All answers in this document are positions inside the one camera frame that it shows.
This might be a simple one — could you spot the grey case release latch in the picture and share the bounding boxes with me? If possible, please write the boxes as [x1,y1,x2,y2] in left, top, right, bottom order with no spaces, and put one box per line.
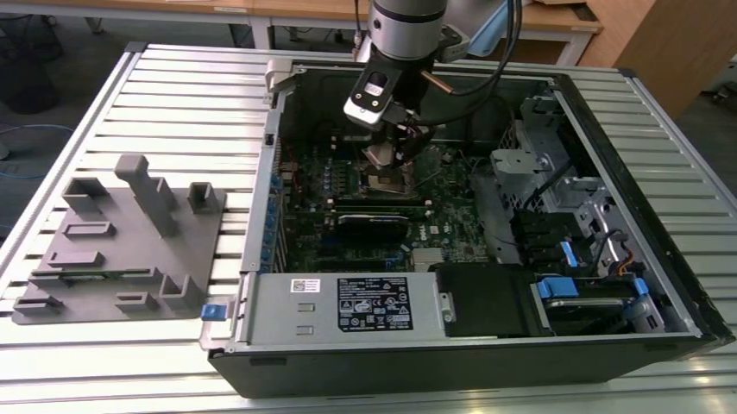
[264,59,296,94]

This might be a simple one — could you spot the black PC case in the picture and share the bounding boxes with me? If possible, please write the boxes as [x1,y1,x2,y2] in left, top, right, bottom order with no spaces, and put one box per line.
[197,59,737,400]

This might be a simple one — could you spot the silver chipset heat sink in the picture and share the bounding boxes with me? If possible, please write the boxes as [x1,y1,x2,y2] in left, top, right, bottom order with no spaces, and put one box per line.
[411,248,448,265]

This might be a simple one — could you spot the wooden cabinet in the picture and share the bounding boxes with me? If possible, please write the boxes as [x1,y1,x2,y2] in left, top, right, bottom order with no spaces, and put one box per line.
[578,0,737,120]

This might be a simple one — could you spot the grey parts rack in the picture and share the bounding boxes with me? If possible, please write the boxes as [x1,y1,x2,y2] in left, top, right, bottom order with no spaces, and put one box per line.
[9,154,229,325]

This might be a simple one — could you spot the green motherboard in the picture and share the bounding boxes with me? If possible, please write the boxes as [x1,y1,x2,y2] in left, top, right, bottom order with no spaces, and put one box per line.
[275,129,496,275]

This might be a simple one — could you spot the hard disk in blue carrier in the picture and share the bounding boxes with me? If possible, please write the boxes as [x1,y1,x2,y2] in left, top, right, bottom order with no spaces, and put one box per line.
[531,275,655,336]

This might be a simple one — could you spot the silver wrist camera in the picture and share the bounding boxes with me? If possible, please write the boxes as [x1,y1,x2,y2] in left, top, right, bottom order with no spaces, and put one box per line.
[343,71,399,130]

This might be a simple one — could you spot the metal disk bay cage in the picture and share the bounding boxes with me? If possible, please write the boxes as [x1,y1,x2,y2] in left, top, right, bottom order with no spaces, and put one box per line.
[488,95,643,277]

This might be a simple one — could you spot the black plastic shroud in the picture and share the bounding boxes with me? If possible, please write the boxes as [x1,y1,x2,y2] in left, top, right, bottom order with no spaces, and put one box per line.
[433,262,556,338]

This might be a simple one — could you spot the green RAM stick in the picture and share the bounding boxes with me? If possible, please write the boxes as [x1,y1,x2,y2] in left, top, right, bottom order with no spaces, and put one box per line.
[335,202,432,212]
[60,269,130,285]

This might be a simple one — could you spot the silver power supply unit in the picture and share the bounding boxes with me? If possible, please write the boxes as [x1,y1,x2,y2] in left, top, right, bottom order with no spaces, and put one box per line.
[232,272,456,346]

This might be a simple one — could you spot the black office chair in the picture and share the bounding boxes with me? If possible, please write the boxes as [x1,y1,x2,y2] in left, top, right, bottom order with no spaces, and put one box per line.
[0,12,65,116]

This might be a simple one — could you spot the wooden desk white legs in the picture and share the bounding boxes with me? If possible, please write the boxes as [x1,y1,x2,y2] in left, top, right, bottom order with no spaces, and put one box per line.
[0,0,272,51]
[252,0,604,66]

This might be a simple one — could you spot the CPU socket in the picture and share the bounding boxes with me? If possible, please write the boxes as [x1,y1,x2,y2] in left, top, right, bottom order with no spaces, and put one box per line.
[359,166,416,199]

